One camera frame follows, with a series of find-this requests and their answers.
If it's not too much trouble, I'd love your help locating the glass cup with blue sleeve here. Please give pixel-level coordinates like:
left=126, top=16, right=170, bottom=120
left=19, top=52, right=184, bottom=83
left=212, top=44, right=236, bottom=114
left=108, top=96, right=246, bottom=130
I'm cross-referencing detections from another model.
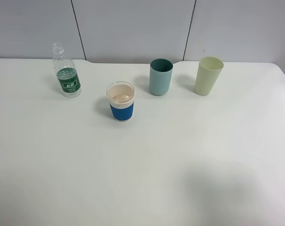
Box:
left=106, top=81, right=135, bottom=121

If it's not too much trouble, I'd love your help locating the clear green-label water bottle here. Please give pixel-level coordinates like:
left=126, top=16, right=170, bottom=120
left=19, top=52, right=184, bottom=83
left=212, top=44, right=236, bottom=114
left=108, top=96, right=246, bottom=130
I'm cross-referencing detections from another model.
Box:
left=52, top=42, right=81, bottom=98

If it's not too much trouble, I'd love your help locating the teal plastic cup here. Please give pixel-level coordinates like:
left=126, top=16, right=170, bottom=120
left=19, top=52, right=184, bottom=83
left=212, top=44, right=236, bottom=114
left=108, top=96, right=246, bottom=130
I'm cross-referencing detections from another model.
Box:
left=150, top=58, right=173, bottom=96

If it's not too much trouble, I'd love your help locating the pale green plastic cup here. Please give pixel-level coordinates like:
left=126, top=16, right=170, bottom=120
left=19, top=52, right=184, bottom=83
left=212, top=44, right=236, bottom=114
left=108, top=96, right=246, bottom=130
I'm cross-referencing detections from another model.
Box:
left=195, top=56, right=224, bottom=96

